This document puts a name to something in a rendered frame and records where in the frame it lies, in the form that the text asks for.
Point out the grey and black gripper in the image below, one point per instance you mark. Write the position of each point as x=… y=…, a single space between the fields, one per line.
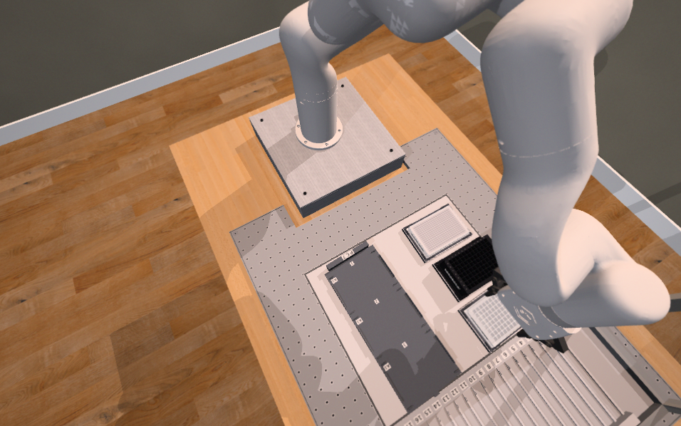
x=532 y=321

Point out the black deep-well block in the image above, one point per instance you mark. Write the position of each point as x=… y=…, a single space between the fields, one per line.
x=465 y=282

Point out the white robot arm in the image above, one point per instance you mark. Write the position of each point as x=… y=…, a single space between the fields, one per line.
x=538 y=75

